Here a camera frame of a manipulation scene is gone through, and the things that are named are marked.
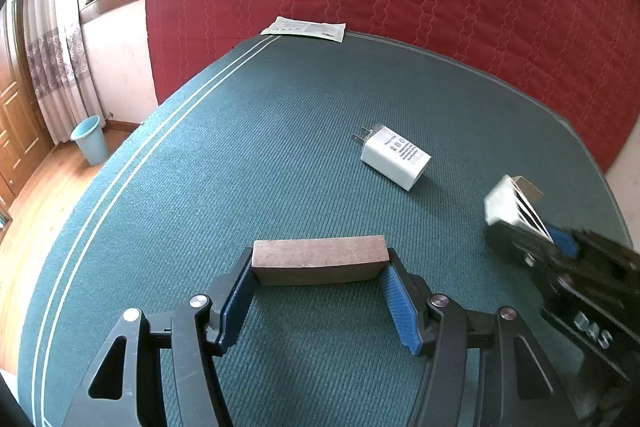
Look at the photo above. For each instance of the white paper packet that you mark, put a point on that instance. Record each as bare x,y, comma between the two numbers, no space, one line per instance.
305,28

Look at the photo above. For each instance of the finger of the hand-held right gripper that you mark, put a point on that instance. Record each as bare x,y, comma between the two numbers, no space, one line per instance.
515,244
565,244

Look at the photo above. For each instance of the brown wooden block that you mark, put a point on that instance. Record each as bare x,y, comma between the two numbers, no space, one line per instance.
320,254

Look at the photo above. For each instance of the green table mat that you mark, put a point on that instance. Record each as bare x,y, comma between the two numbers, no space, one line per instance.
250,132

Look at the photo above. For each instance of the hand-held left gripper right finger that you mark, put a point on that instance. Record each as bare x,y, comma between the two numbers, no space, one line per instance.
400,309

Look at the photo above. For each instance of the patterned window curtain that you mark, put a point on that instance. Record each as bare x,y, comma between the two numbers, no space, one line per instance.
60,32

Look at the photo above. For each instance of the wooden door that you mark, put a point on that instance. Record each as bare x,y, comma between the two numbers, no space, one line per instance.
17,107

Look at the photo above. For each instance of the white charger plug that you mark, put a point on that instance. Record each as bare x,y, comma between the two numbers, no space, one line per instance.
400,159

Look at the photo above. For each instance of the light blue waste bin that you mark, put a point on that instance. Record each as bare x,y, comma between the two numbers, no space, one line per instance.
90,142

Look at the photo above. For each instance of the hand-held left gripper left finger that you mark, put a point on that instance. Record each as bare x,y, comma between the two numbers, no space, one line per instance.
237,303

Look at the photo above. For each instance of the white black-striped box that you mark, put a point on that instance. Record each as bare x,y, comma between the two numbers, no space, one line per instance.
510,202

